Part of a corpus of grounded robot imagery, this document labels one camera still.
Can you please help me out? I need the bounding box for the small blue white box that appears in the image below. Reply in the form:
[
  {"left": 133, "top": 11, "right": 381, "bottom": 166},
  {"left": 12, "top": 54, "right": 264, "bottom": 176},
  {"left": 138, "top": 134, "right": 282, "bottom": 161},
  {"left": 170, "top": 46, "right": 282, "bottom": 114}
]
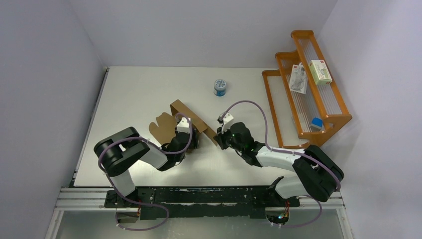
[{"left": 310, "top": 118, "right": 323, "bottom": 132}]

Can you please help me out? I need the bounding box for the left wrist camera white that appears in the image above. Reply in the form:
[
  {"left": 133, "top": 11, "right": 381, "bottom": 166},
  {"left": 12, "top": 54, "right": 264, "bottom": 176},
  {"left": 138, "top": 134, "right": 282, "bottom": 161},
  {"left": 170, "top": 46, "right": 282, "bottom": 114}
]
[{"left": 176, "top": 117, "right": 191, "bottom": 134}]

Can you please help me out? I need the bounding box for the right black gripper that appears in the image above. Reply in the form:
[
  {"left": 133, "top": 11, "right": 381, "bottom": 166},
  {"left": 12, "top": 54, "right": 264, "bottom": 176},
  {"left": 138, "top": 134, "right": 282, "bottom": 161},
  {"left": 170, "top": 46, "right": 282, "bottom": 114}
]
[{"left": 213, "top": 123, "right": 244, "bottom": 153}]

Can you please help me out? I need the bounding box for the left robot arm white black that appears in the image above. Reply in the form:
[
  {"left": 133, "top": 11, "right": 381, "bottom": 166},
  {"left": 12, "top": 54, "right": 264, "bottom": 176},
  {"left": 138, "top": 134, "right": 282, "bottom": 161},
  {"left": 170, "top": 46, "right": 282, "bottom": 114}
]
[{"left": 94, "top": 126, "right": 199, "bottom": 207}]

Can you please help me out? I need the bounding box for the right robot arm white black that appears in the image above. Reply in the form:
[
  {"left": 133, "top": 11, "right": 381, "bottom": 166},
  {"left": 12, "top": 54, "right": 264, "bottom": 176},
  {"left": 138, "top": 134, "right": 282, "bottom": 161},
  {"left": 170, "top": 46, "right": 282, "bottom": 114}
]
[{"left": 214, "top": 122, "right": 344, "bottom": 206}]

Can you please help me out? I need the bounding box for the orange wooden rack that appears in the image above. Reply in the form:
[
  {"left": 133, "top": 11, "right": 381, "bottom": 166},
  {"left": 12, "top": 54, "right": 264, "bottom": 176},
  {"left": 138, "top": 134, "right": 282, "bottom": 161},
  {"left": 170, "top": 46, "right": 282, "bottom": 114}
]
[{"left": 262, "top": 30, "right": 352, "bottom": 149}]

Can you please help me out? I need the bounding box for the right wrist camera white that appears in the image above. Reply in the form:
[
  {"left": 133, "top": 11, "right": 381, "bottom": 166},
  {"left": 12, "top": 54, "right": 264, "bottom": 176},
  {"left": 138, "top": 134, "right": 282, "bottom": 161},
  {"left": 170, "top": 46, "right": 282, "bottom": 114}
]
[{"left": 217, "top": 113, "right": 234, "bottom": 133}]

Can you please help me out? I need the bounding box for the white green product box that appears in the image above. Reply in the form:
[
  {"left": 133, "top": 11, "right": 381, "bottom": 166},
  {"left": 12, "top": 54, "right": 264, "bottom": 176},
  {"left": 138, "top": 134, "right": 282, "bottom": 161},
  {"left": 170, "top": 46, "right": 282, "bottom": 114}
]
[{"left": 309, "top": 59, "right": 332, "bottom": 85}]

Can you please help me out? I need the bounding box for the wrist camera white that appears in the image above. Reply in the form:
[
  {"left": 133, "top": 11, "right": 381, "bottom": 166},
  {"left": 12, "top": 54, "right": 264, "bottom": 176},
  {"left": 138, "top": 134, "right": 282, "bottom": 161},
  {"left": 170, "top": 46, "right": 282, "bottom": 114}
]
[
  {"left": 176, "top": 117, "right": 191, "bottom": 134},
  {"left": 217, "top": 113, "right": 234, "bottom": 133}
]

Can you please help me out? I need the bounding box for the blue white round tin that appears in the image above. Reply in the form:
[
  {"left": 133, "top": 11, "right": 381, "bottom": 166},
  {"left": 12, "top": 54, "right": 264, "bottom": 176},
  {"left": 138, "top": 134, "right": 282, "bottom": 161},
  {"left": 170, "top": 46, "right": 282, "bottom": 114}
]
[{"left": 214, "top": 79, "right": 227, "bottom": 97}]

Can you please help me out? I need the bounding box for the brown cardboard box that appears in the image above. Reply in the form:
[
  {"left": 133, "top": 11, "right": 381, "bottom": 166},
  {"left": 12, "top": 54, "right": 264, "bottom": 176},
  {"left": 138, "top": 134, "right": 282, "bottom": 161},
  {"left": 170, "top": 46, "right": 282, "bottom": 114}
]
[{"left": 149, "top": 100, "right": 217, "bottom": 153}]

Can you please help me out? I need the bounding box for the white blister package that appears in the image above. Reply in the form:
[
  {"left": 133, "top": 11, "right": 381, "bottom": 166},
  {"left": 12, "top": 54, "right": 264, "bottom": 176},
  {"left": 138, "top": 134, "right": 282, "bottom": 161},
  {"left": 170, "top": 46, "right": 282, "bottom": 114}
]
[{"left": 289, "top": 62, "right": 308, "bottom": 95}]

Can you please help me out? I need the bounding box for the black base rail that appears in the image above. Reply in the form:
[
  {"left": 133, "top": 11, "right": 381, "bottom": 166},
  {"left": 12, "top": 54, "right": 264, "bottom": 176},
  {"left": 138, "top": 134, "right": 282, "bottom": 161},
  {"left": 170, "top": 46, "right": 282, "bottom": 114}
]
[{"left": 104, "top": 186, "right": 301, "bottom": 221}]

